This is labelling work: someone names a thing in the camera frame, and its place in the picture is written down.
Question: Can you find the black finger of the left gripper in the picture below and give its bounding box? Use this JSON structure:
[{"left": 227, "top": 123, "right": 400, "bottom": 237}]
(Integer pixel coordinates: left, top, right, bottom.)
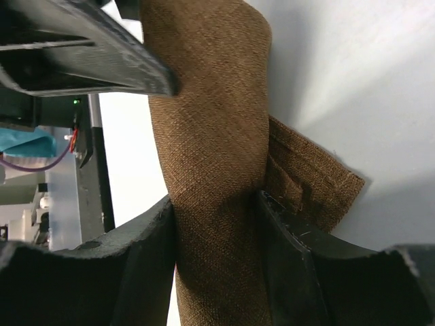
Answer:
[{"left": 1, "top": 1, "right": 177, "bottom": 96}]

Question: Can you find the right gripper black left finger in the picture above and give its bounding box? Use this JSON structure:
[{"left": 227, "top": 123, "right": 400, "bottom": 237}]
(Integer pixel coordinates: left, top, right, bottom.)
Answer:
[{"left": 1, "top": 198, "right": 175, "bottom": 325}]

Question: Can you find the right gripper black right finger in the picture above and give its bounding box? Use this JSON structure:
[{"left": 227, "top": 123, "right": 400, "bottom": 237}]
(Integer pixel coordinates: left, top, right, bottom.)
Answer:
[{"left": 256, "top": 192, "right": 434, "bottom": 326}]

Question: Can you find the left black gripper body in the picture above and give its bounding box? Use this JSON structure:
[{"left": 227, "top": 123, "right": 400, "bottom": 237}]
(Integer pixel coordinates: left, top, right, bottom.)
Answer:
[{"left": 1, "top": 86, "right": 82, "bottom": 131}]

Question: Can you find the brown cloth napkin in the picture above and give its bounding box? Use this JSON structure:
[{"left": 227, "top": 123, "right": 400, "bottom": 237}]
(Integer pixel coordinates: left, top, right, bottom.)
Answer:
[{"left": 140, "top": 0, "right": 364, "bottom": 325}]

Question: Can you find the teal cloth object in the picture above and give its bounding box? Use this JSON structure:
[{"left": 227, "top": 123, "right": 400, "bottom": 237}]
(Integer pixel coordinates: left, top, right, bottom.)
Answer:
[{"left": 1, "top": 128, "right": 57, "bottom": 158}]

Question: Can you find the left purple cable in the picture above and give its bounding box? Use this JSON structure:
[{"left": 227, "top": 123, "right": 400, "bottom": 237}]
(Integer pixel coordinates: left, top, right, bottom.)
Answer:
[{"left": 0, "top": 145, "right": 74, "bottom": 173}]

